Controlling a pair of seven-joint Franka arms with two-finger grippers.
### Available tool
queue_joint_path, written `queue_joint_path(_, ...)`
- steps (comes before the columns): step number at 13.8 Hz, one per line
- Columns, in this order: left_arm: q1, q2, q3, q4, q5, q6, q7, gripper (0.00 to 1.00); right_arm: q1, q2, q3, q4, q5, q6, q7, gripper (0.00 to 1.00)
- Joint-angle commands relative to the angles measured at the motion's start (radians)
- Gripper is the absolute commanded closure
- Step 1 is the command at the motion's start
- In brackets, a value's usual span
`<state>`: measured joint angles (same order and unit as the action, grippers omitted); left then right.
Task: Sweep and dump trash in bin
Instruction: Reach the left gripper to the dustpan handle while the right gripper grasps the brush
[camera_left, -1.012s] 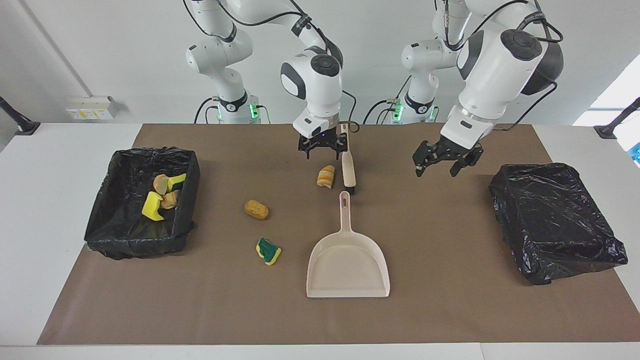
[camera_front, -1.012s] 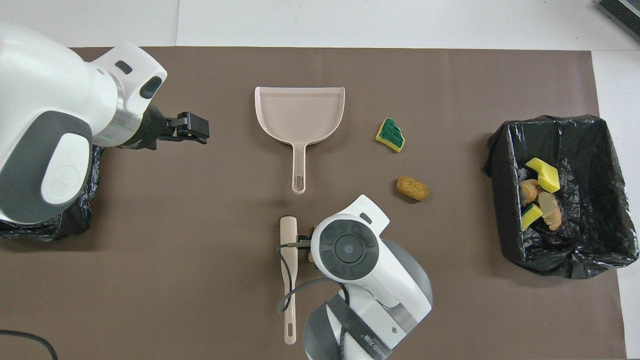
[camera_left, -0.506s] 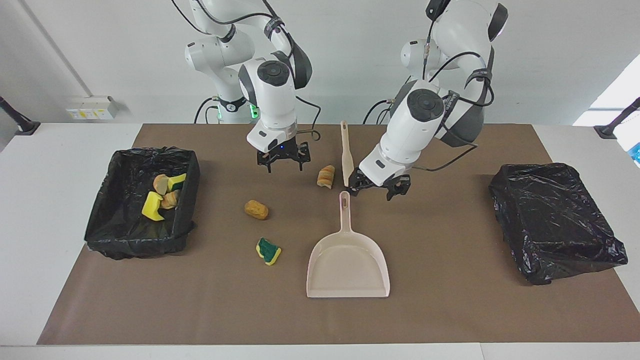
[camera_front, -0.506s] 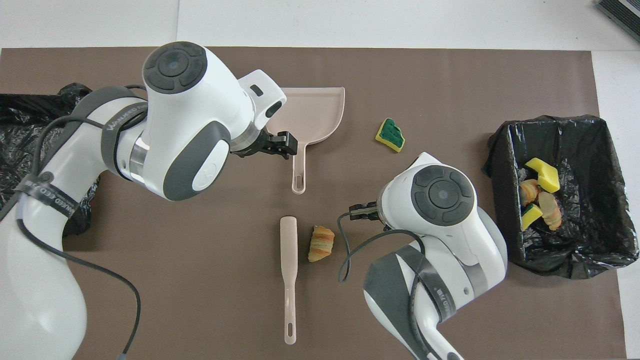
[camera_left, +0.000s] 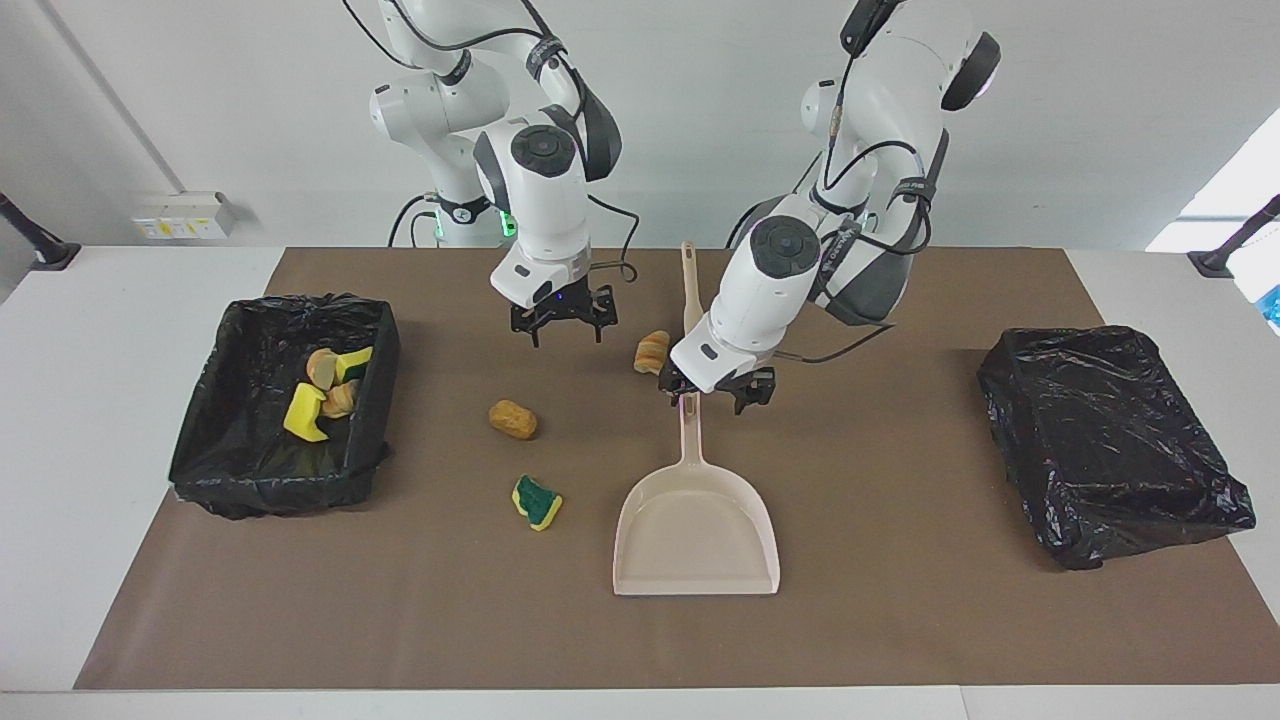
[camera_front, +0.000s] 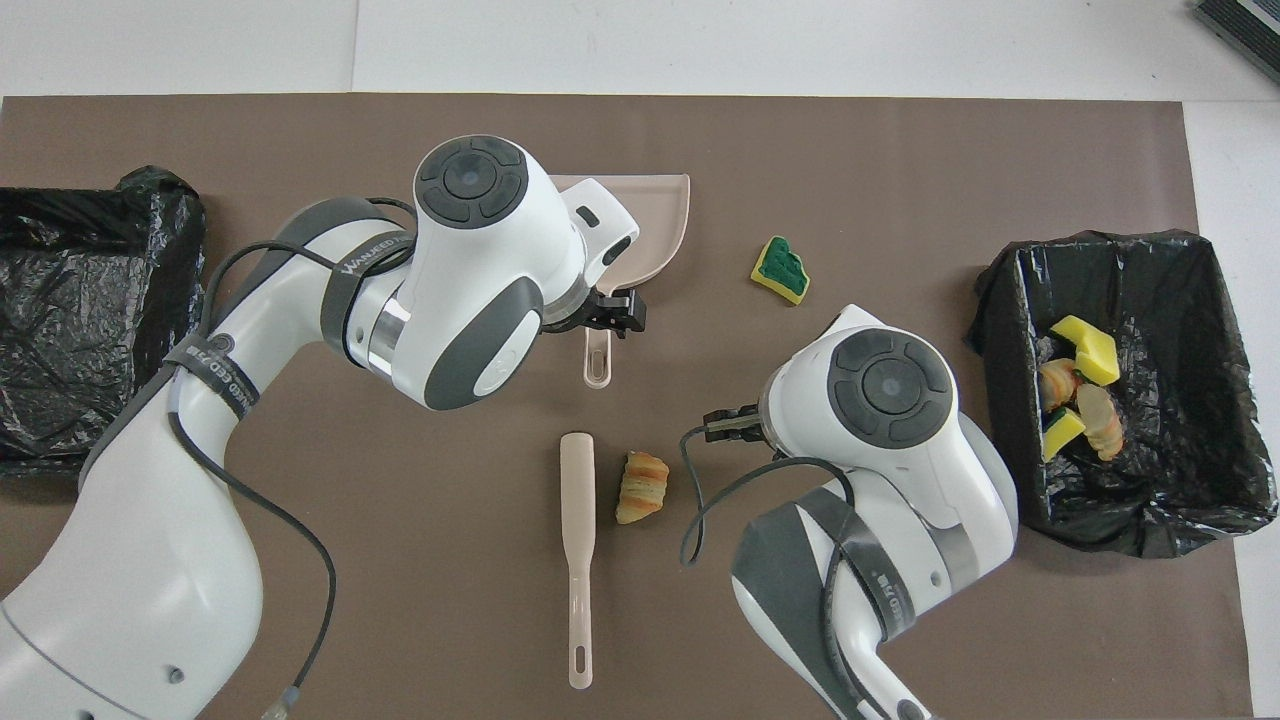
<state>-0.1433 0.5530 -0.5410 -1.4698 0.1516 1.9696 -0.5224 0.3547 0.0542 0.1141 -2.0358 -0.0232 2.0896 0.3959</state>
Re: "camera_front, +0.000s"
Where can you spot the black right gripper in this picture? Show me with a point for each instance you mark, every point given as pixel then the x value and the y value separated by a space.
pixel 760 422

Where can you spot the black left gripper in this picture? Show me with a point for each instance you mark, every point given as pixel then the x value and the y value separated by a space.
pixel 582 312

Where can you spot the beige plastic dustpan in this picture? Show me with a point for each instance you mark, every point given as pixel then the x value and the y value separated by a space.
pixel 655 220

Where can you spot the toy croissant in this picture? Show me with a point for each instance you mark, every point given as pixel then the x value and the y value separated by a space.
pixel 640 488

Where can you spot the beige hand brush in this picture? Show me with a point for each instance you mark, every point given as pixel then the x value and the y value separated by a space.
pixel 577 500

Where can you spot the yellow sponge piece green edge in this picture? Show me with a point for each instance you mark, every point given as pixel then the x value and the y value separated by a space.
pixel 1062 432

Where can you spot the plain yellow sponge piece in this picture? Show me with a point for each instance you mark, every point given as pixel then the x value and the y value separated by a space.
pixel 1088 350

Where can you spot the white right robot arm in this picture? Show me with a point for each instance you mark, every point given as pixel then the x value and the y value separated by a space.
pixel 900 450

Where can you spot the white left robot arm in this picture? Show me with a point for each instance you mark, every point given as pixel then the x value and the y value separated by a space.
pixel 480 300

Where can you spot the black bag lined bin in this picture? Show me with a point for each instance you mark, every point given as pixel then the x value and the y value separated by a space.
pixel 80 300
pixel 1180 450

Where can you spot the green and yellow sponge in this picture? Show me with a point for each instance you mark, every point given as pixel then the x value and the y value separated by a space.
pixel 780 270

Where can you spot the brown paper table mat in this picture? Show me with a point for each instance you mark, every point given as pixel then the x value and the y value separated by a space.
pixel 900 160

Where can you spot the dark grey ribbed device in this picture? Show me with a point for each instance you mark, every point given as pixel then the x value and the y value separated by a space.
pixel 1250 20

